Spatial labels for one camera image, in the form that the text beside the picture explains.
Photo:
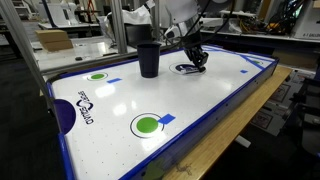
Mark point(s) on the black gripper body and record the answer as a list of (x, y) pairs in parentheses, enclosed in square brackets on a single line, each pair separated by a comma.
[(195, 46)]

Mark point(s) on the black marker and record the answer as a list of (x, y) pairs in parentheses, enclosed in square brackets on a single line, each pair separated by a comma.
[(190, 70)]

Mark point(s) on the dark plastic cup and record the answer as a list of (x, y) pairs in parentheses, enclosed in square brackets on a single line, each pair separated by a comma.
[(149, 60)]

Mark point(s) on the grey storage bin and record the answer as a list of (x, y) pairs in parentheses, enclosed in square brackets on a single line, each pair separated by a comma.
[(230, 26)]

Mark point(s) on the small blue tape piece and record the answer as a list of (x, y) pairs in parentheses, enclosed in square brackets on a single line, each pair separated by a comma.
[(244, 71), (166, 118), (114, 80)]

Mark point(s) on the black laptop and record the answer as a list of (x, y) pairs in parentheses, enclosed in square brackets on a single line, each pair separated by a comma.
[(133, 35)]

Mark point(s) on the white cloth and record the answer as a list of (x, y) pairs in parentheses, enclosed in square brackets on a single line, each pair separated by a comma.
[(136, 16)]

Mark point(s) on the long workbench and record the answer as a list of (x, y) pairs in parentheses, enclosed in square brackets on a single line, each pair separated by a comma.
[(266, 37)]

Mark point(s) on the white blue air hockey table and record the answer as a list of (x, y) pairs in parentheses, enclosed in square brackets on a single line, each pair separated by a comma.
[(133, 96)]

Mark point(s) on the printed paper sheets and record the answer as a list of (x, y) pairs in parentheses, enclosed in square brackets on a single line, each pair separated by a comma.
[(276, 100)]

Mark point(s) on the small white block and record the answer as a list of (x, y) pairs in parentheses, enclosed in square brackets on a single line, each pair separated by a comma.
[(242, 141)]

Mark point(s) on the white printed box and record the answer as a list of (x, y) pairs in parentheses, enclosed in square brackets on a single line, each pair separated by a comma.
[(306, 23)]

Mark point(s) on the black equipment stand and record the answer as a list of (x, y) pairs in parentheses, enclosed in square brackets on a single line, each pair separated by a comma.
[(306, 113)]

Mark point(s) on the small black object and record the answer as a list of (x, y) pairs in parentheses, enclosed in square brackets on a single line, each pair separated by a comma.
[(78, 58)]

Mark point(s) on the cardboard box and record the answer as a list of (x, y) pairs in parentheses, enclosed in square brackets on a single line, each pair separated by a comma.
[(53, 40)]

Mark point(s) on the white lab machine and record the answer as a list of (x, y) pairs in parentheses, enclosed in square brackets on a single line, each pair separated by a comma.
[(56, 15)]

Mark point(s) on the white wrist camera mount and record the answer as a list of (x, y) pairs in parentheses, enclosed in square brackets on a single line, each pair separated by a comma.
[(171, 31)]

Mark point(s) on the aluminium profile frame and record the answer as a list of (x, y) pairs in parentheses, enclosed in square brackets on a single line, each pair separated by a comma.
[(118, 26)]

